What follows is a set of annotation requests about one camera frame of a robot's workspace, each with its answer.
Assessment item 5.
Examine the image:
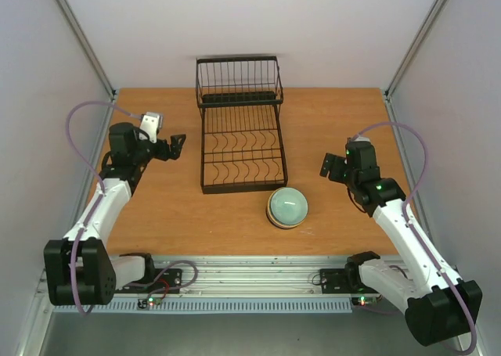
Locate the left small circuit board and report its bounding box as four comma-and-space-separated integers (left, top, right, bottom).
137, 297, 163, 310

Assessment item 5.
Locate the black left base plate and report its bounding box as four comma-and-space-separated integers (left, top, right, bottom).
115, 268, 183, 294

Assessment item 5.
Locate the black wire dish rack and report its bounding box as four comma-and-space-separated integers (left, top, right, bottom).
196, 55, 288, 194

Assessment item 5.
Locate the pale green glazed bowl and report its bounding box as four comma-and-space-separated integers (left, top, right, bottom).
266, 187, 308, 229

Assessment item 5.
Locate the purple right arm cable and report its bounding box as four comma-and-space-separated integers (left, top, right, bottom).
351, 121, 478, 352

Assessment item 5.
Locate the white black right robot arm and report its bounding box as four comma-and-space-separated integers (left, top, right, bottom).
320, 139, 482, 346

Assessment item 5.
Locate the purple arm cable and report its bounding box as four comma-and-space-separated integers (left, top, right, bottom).
65, 101, 142, 317
351, 121, 478, 352

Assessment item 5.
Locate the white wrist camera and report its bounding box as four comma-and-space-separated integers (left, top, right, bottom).
351, 135, 370, 142
139, 112, 163, 143

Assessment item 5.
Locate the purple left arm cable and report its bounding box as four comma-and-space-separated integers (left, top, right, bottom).
65, 101, 142, 317

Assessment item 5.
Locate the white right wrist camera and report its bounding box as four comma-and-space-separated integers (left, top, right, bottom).
351, 135, 370, 142

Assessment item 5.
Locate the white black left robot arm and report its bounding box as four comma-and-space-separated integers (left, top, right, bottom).
43, 116, 186, 307

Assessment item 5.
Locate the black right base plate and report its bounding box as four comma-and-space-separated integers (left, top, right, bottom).
319, 268, 377, 295

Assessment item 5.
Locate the right small circuit board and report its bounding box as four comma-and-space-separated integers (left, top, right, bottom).
351, 296, 379, 307

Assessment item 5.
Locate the grey slotted cable duct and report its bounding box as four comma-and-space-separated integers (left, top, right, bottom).
52, 297, 353, 315

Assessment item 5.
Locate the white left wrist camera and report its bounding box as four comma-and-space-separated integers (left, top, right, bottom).
139, 112, 163, 143

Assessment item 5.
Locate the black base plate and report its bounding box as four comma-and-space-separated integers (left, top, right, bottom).
115, 268, 183, 294
319, 268, 377, 295

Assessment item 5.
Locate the small circuit board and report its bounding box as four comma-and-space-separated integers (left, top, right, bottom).
137, 297, 163, 310
351, 296, 379, 307

